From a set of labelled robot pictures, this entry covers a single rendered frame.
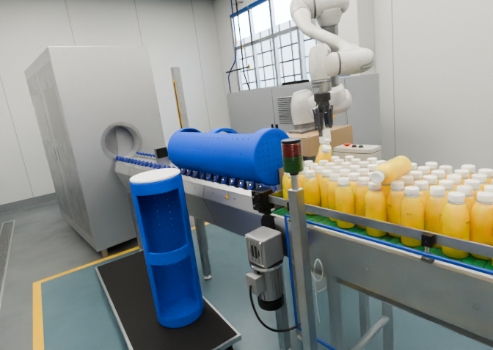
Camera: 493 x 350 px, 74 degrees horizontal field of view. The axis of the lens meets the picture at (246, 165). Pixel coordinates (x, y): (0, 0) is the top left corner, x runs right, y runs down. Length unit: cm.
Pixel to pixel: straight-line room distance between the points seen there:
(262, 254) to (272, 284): 15
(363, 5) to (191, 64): 385
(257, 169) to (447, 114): 291
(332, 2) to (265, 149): 91
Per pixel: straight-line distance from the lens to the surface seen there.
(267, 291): 140
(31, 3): 668
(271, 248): 131
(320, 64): 153
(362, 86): 336
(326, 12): 201
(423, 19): 423
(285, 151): 99
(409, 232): 107
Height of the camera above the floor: 141
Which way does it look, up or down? 12 degrees down
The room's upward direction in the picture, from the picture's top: 7 degrees counter-clockwise
